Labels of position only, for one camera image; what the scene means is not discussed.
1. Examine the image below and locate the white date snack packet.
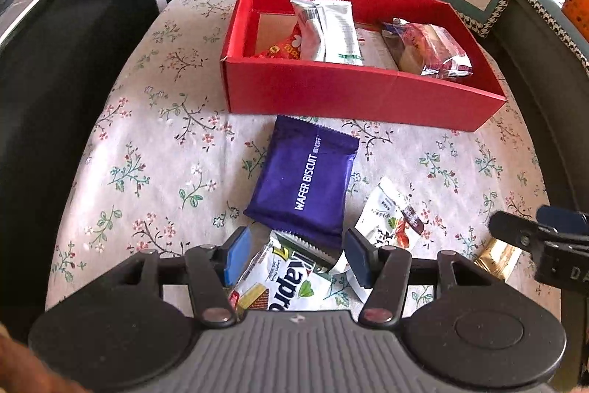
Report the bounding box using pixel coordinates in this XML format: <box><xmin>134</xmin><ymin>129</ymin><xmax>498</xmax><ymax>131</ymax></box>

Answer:
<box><xmin>341</xmin><ymin>176</ymin><xmax>425</xmax><ymax>253</ymax></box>

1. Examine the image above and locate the gold snack packet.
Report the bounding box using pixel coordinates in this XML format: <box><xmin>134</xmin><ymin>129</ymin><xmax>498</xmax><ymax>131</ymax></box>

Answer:
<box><xmin>474</xmin><ymin>238</ymin><xmax>522</xmax><ymax>281</ymax></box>

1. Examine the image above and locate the green white Kaprons wafer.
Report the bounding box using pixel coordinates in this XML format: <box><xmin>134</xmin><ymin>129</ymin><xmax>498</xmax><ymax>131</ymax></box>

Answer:
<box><xmin>229</xmin><ymin>231</ymin><xmax>362</xmax><ymax>316</ymax></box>

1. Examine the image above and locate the purple wafer biscuit packet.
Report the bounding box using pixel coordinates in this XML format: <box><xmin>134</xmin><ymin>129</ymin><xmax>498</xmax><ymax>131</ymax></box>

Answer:
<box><xmin>244</xmin><ymin>116</ymin><xmax>359</xmax><ymax>248</ymax></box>

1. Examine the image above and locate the pink pastry packet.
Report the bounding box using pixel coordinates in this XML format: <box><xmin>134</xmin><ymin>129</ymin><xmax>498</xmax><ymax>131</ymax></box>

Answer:
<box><xmin>381</xmin><ymin>18</ymin><xmax>473</xmax><ymax>81</ymax></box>

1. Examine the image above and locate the white long snack packet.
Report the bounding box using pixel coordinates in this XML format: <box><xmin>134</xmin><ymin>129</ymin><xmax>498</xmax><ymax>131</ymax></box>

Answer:
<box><xmin>290</xmin><ymin>0</ymin><xmax>363</xmax><ymax>66</ymax></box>

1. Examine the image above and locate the red Trolli candy bag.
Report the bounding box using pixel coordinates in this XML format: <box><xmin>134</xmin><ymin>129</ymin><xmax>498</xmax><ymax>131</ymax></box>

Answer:
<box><xmin>254</xmin><ymin>24</ymin><xmax>303</xmax><ymax>60</ymax></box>

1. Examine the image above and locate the red white snack packet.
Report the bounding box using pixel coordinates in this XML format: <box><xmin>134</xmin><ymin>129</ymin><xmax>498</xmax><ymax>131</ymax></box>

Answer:
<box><xmin>355</xmin><ymin>26</ymin><xmax>398</xmax><ymax>71</ymax></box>

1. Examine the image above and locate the floral tablecloth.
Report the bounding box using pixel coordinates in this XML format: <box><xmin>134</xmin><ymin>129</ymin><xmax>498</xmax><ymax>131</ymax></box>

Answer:
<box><xmin>46</xmin><ymin>0</ymin><xmax>548</xmax><ymax>305</ymax></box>

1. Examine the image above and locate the red cardboard box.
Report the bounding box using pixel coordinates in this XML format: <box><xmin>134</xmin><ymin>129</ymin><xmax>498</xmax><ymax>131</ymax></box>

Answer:
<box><xmin>221</xmin><ymin>0</ymin><xmax>506</xmax><ymax>131</ymax></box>

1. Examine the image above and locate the orange plastic basket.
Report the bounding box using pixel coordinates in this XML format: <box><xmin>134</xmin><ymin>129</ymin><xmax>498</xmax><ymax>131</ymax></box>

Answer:
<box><xmin>562</xmin><ymin>0</ymin><xmax>589</xmax><ymax>39</ymax></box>

